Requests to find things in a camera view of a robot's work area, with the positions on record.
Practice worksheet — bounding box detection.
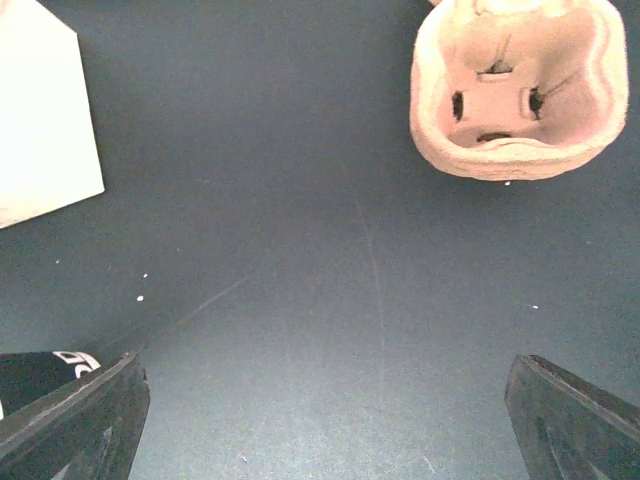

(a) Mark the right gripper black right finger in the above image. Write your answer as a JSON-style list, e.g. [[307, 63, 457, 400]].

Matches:
[[504, 355, 639, 479]]

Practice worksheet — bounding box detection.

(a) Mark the blue checkered paper bag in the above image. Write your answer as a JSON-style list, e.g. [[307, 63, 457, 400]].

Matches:
[[1, 1, 105, 227]]

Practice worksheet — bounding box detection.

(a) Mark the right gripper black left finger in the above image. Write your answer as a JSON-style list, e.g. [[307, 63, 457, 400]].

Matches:
[[1, 353, 150, 479]]

